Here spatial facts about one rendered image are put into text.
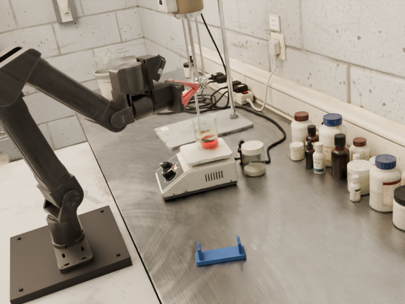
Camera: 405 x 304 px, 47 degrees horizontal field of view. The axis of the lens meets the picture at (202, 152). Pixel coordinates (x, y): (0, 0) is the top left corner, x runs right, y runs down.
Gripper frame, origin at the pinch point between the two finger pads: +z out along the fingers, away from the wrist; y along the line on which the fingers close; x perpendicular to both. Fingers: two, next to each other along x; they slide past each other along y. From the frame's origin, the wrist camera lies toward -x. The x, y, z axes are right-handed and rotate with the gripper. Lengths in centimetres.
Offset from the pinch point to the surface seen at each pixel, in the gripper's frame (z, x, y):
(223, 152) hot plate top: 0.7, 16.4, -7.5
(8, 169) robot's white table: -35, 26, 60
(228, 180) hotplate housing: -0.2, 23.2, -9.2
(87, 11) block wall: 84, -3, 220
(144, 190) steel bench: -15.0, 25.6, 8.2
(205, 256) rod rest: -23.7, 24.9, -27.0
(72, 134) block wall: 55, 82, 231
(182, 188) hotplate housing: -10.9, 22.9, -3.5
